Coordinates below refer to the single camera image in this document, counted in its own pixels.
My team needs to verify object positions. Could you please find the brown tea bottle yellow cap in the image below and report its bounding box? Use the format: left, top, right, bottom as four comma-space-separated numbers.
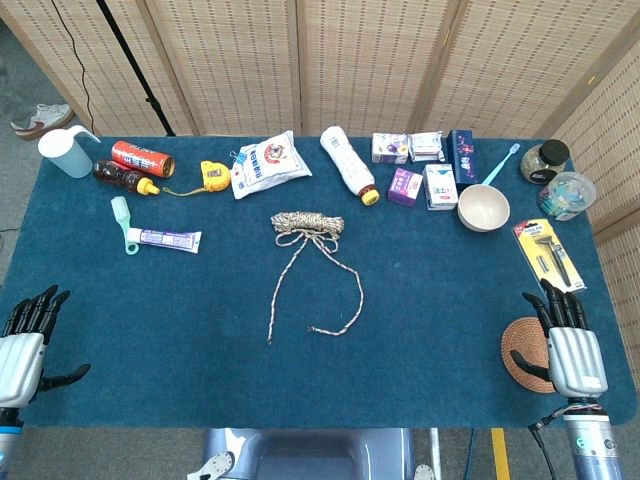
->
92, 159, 161, 196

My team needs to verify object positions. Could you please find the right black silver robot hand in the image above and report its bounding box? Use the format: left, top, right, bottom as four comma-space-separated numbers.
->
508, 278, 610, 400

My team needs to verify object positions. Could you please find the yellow tape measure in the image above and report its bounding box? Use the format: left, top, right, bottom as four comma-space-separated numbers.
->
161, 159, 232, 197

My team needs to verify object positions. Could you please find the small purple box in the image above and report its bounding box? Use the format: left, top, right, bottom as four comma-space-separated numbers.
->
386, 167, 424, 208

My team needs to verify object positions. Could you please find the yellow razor package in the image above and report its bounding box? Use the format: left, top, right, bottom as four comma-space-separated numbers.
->
511, 218, 588, 294

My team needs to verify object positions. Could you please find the white blue box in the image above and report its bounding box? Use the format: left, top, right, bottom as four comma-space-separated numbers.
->
422, 163, 459, 211

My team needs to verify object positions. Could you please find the green white brush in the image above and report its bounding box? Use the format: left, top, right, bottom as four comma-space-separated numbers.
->
110, 196, 139, 257

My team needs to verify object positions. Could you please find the beige braided rope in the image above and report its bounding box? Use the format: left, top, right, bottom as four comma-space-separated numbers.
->
266, 209, 365, 346

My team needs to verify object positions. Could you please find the red orange drink can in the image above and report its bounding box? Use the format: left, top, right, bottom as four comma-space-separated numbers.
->
110, 140, 176, 178

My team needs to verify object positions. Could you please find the beige bowl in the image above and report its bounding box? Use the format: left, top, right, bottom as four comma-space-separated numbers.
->
457, 183, 511, 234

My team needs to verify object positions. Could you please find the light blue spoon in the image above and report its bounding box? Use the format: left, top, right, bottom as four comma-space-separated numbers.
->
480, 142, 522, 186

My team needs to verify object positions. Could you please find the white plastic pitcher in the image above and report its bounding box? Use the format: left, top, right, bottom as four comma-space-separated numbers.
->
37, 124, 101, 179

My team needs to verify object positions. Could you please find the white tissue packet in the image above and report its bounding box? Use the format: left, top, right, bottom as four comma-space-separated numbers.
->
407, 130, 446, 164

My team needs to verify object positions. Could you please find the white purple toothpaste tube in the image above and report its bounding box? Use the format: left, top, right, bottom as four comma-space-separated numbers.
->
126, 227, 203, 254

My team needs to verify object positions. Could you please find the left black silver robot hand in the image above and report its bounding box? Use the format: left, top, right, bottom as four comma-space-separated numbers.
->
0, 284, 92, 409

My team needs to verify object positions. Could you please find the thin black hanging cable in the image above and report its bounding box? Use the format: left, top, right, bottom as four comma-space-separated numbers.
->
49, 0, 96, 135

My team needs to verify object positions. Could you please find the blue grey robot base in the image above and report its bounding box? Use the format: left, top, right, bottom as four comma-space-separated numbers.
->
187, 428, 436, 480

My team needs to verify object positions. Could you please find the dark blue box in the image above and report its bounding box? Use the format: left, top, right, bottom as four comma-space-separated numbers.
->
446, 129, 480, 186

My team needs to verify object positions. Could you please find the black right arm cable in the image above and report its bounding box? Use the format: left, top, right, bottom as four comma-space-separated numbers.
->
528, 407, 569, 480

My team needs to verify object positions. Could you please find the white salt bag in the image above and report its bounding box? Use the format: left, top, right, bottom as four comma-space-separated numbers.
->
230, 130, 314, 200

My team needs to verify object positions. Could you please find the white sneaker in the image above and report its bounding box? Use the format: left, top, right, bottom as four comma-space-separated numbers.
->
10, 103, 76, 142

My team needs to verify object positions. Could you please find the black tripod pole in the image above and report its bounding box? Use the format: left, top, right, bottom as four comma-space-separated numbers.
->
96, 0, 177, 137

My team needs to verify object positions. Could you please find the brown woven coaster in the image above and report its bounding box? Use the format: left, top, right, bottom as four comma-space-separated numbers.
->
501, 316, 556, 395

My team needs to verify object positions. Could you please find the blue felt table mat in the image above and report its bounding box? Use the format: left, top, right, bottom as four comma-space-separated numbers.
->
0, 134, 632, 430

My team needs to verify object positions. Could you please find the clear jar of clips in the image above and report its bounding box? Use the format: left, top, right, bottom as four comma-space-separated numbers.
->
536, 171, 597, 222

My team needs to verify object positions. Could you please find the white bottle yellow cap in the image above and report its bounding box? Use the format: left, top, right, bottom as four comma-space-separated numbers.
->
319, 126, 381, 206

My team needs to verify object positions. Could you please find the glass jar black lid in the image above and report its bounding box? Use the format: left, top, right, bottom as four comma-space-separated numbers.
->
520, 139, 571, 185

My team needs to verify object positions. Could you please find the blue floor cable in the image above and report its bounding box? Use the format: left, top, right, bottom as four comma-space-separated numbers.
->
463, 428, 477, 480

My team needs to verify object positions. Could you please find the white purple carton box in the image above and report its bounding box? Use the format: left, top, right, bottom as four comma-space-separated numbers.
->
370, 132, 410, 165

